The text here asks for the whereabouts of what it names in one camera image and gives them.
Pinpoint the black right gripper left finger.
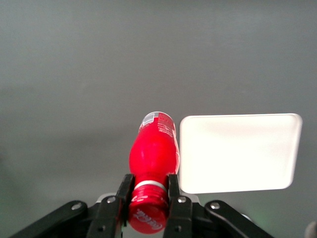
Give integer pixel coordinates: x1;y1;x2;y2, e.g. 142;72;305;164
86;173;136;238

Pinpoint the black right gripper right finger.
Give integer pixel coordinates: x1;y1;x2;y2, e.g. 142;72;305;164
163;174;193;238

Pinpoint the red coke bottle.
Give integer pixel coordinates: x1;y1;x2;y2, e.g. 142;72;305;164
127;111;180;235

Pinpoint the beige plastic tray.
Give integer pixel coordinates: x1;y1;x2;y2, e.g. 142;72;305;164
178;113;303;194

